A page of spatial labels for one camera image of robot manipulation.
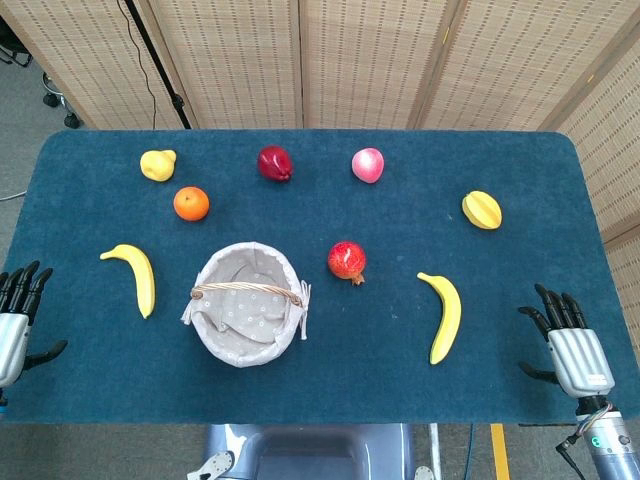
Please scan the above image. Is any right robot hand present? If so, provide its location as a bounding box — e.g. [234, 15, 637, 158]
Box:
[517, 283, 616, 400]

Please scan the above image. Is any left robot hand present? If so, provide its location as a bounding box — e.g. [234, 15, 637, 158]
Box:
[0, 260, 69, 389]

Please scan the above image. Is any orange fruit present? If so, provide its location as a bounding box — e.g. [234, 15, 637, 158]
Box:
[173, 186, 211, 222]

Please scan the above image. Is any robot base body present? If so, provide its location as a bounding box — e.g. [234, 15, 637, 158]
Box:
[186, 423, 435, 480]

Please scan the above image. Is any yellow pear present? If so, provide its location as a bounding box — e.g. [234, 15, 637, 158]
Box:
[139, 149, 178, 182]

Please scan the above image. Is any yellow banana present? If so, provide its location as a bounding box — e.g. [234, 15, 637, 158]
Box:
[99, 243, 157, 320]
[416, 271, 463, 366]

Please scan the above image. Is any yellow starfruit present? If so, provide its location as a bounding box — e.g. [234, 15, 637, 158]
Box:
[461, 190, 503, 231]

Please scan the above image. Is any office chair wheeled base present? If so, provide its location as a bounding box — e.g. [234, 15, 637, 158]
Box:
[41, 72, 82, 129]

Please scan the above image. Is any red pomegranate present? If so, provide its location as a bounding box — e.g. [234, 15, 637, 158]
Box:
[327, 241, 368, 286]

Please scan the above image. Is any blue table mat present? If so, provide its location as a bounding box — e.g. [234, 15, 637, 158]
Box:
[0, 129, 623, 426]

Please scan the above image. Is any pink peach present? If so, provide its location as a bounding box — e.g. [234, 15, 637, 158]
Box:
[351, 147, 386, 185]

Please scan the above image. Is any black tripod stand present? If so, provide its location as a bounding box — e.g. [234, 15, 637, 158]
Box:
[123, 0, 193, 130]

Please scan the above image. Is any dark red apple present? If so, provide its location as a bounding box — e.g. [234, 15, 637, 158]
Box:
[257, 145, 294, 183]

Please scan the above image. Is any bamboo folding screen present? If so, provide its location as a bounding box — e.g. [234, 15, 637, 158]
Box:
[0, 0, 640, 321]

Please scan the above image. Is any blue cable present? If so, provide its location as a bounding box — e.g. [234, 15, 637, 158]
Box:
[461, 423, 475, 480]

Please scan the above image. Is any cloth-lined basket with handle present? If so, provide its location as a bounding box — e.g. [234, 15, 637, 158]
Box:
[180, 241, 312, 369]

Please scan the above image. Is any black hanging cable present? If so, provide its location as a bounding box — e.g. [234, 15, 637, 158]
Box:
[115, 0, 159, 130]

